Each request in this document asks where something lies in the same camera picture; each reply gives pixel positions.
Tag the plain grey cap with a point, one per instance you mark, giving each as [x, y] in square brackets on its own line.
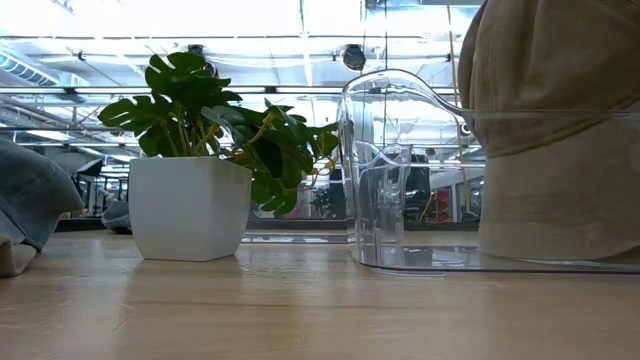
[117, 217]

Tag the clear plastic bin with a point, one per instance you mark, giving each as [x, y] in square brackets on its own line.
[380, 125]

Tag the black round hanging device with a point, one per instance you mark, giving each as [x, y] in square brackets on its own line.
[196, 49]
[354, 57]

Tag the green plant in white pot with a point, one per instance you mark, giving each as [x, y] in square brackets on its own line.
[187, 210]

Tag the grey cap with beige brim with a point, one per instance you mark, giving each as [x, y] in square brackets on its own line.
[30, 200]

